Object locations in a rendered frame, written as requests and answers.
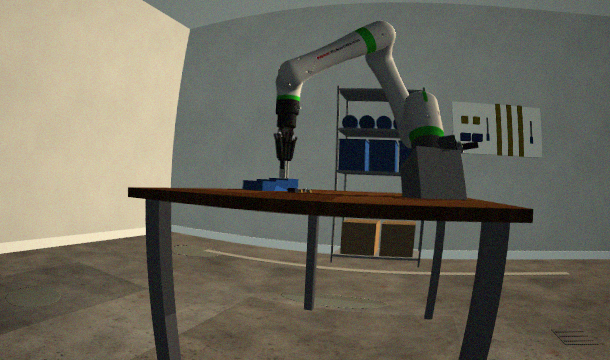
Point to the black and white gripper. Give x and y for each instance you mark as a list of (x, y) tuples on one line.
[(285, 141)]

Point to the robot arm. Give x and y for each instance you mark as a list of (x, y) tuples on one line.
[(420, 111)]

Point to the blue three-compartment bin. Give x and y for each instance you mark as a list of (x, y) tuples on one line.
[(271, 184)]

